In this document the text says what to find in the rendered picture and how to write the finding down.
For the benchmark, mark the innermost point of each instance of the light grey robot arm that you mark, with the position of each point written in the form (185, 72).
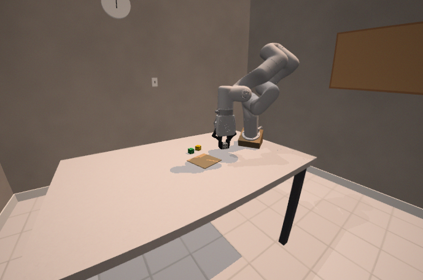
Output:
(264, 79)

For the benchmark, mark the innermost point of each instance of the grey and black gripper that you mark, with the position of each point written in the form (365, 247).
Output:
(225, 125)

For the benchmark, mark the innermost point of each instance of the brown flat mat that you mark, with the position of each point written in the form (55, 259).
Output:
(204, 160)

